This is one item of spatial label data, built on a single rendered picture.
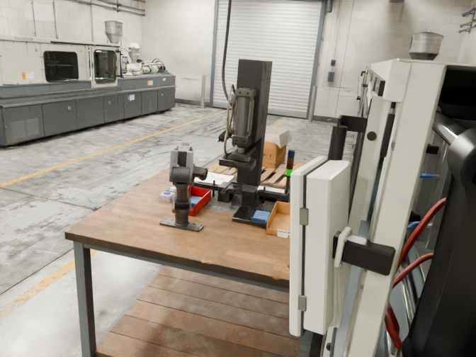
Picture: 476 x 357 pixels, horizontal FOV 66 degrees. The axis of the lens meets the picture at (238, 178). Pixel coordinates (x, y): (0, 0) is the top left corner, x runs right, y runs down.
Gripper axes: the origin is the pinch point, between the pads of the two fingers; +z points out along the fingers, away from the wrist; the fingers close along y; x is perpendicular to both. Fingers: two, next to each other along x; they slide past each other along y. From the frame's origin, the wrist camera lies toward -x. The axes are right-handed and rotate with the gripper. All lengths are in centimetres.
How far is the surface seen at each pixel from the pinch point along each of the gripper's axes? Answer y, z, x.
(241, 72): 50, -36, -14
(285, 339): -40, 66, -62
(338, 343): -71, -41, -75
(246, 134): 28.2, -15.0, -22.6
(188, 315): -41, 69, -5
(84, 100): 358, 287, 392
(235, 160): 20.6, -2.7, -18.6
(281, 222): -4.5, 8.2, -49.0
